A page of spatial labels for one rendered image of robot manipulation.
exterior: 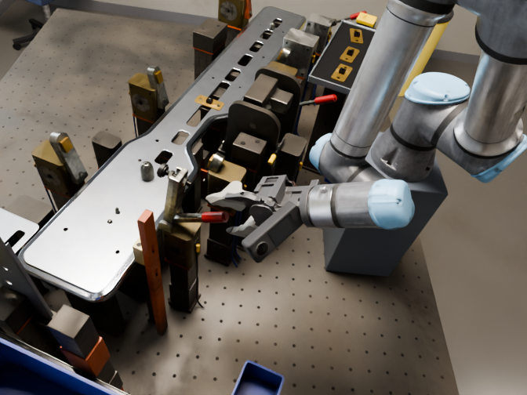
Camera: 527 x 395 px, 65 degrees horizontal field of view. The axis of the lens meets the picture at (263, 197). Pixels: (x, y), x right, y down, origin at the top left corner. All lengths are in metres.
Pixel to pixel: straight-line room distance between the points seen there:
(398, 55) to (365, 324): 0.81
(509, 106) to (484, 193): 2.21
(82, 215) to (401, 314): 0.90
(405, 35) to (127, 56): 1.56
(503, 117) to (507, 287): 1.84
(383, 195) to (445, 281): 1.76
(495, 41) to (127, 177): 0.81
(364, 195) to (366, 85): 0.18
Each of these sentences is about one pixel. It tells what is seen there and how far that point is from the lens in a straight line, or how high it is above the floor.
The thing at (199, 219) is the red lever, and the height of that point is 1.11.
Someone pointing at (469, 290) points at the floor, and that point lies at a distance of 2.41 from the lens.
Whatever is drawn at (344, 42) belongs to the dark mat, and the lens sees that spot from 1.36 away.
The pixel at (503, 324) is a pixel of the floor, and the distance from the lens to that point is 2.41.
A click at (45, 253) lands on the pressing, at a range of 0.97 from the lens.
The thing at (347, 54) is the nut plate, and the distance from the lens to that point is 1.29.
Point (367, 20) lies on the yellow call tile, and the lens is 1.52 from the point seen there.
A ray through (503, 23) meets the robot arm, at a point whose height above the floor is 1.58.
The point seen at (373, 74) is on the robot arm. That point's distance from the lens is 0.68.
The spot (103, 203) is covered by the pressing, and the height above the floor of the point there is 1.00.
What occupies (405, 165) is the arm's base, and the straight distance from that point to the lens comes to 1.01.
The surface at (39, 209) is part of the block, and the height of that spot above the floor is 0.98.
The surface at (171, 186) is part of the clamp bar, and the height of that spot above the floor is 1.19.
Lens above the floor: 1.78
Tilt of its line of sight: 50 degrees down
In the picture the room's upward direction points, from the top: 11 degrees clockwise
